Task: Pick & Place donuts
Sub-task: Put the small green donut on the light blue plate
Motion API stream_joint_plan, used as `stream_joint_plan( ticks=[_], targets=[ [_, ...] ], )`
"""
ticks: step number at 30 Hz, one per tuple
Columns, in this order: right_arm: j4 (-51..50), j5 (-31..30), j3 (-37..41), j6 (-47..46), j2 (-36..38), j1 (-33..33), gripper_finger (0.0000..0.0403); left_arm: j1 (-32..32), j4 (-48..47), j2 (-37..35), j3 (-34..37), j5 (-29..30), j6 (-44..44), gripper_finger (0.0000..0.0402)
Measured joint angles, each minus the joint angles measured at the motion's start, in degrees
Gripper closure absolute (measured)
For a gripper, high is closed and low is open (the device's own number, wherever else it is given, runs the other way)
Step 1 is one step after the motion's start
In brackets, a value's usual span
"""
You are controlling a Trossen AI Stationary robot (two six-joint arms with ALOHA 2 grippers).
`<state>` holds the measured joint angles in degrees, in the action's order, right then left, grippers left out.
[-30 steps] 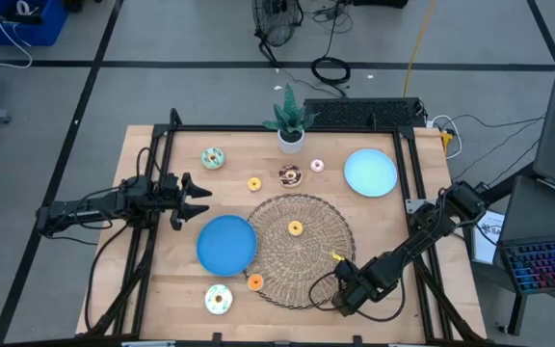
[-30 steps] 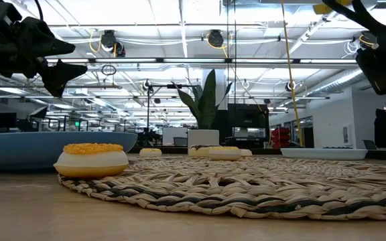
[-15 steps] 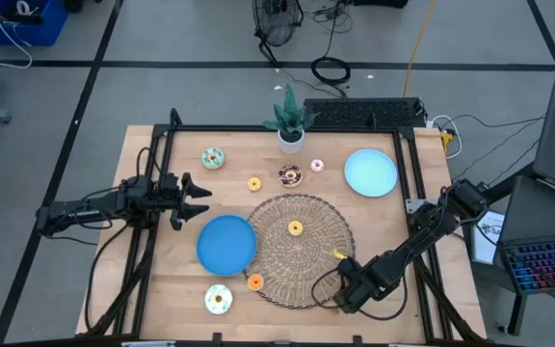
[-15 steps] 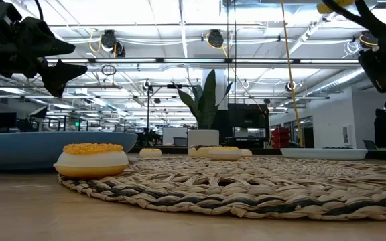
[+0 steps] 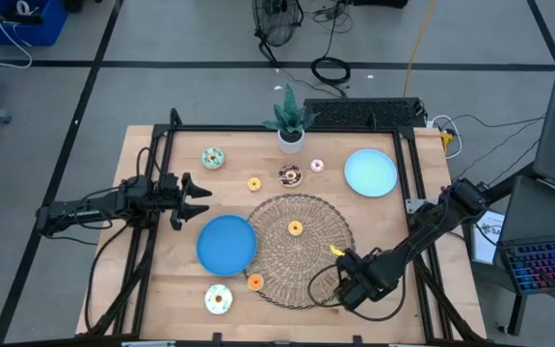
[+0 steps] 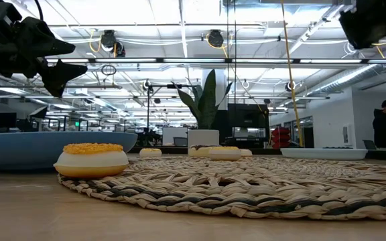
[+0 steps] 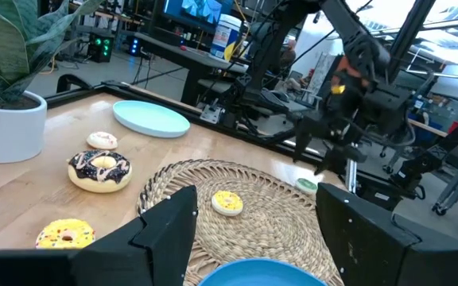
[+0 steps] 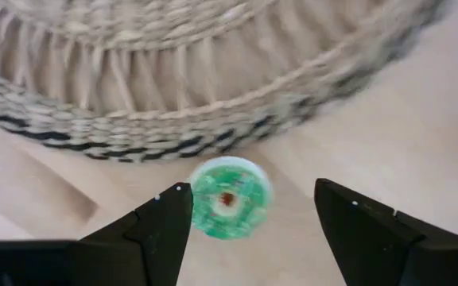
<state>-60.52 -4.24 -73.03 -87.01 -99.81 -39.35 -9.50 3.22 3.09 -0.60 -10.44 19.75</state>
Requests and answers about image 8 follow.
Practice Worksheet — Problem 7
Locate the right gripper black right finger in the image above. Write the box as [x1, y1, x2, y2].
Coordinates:
[313, 178, 458, 286]

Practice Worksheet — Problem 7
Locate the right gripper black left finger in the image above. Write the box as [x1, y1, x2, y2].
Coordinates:
[0, 181, 194, 286]

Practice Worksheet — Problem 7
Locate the round woven straw placemat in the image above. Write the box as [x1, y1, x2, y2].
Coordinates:
[0, 0, 455, 164]

